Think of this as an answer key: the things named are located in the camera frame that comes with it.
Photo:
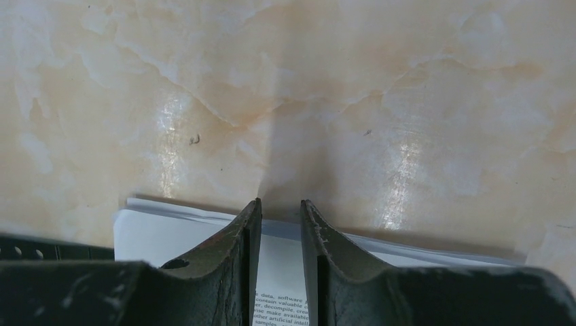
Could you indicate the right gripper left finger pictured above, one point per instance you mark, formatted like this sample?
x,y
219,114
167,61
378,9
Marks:
x,y
212,284

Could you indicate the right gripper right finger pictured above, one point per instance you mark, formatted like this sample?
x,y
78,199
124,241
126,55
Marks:
x,y
346,285

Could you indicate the single printed paper sheet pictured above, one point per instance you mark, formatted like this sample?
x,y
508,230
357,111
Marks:
x,y
280,296

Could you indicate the teal folder black inside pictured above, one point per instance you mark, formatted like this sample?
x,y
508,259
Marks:
x,y
45,252

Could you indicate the printed paper stack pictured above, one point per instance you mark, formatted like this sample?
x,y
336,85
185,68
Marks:
x,y
180,207

